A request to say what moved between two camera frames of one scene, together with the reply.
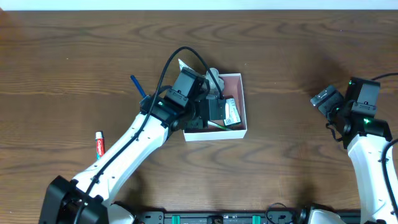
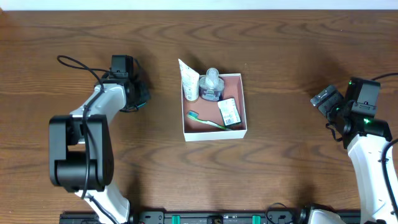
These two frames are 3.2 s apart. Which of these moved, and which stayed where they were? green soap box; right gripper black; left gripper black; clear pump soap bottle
Moved: left gripper black
Stayed: clear pump soap bottle; right gripper black; green soap box
